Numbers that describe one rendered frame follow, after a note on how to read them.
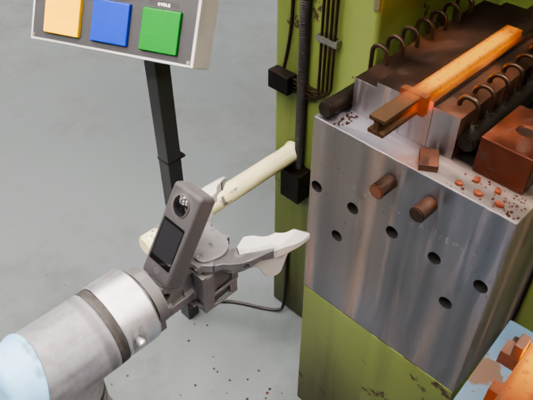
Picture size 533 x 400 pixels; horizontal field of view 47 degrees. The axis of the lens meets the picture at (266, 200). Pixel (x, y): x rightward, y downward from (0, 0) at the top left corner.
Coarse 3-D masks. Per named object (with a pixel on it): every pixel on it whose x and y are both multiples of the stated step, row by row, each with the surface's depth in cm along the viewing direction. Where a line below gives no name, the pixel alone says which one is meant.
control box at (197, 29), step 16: (112, 0) 111; (128, 0) 110; (144, 0) 110; (160, 0) 109; (176, 0) 108; (192, 0) 107; (208, 0) 109; (192, 16) 108; (208, 16) 110; (32, 32) 117; (80, 32) 114; (192, 32) 108; (208, 32) 112; (96, 48) 114; (112, 48) 113; (128, 48) 112; (192, 48) 109; (208, 48) 114; (176, 64) 110; (192, 64) 109; (208, 64) 116
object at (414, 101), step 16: (512, 32) 109; (480, 48) 105; (496, 48) 105; (448, 64) 101; (464, 64) 101; (432, 80) 97; (448, 80) 97; (400, 96) 93; (416, 96) 93; (432, 96) 96; (384, 112) 90; (400, 112) 90; (416, 112) 94; (368, 128) 91; (384, 128) 91
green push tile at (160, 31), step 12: (144, 12) 109; (156, 12) 108; (168, 12) 108; (144, 24) 110; (156, 24) 109; (168, 24) 108; (180, 24) 108; (144, 36) 110; (156, 36) 109; (168, 36) 109; (144, 48) 110; (156, 48) 110; (168, 48) 109
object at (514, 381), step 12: (528, 348) 62; (528, 360) 61; (516, 372) 60; (528, 372) 60; (492, 384) 59; (504, 384) 59; (516, 384) 59; (528, 384) 59; (492, 396) 59; (504, 396) 57; (516, 396) 58; (528, 396) 58
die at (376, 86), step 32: (448, 32) 115; (480, 32) 113; (384, 64) 106; (416, 64) 104; (480, 64) 102; (384, 96) 101; (448, 96) 97; (480, 96) 97; (416, 128) 99; (448, 128) 95
